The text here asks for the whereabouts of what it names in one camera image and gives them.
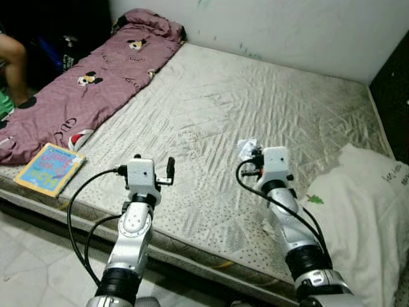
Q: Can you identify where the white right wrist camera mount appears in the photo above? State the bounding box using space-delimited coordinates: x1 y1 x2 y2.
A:
261 146 292 183

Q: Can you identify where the black tufted headboard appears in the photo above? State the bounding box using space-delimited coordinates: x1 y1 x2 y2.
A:
369 32 409 164

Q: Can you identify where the white pillow with tree print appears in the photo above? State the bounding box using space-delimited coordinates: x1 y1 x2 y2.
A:
305 143 402 307

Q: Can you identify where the black pump bottle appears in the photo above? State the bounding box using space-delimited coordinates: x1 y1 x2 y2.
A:
61 33 82 72

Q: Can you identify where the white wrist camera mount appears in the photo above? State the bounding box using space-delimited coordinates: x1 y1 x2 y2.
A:
261 146 292 183
125 158 159 193

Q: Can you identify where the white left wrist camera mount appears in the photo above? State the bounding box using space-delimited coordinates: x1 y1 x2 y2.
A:
125 158 159 193

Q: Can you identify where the white tissue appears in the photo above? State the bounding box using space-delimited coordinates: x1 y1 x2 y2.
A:
236 138 261 161

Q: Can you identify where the white quilted mattress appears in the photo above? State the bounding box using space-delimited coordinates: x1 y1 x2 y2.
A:
0 42 409 307

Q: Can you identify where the seated person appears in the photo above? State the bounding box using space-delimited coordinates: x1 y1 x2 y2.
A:
0 33 30 106

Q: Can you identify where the yellow blue children's book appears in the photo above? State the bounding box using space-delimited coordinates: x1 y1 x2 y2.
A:
14 143 86 198

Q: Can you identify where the purple cartoon mouse blanket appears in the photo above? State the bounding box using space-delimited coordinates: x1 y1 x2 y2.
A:
0 8 187 166

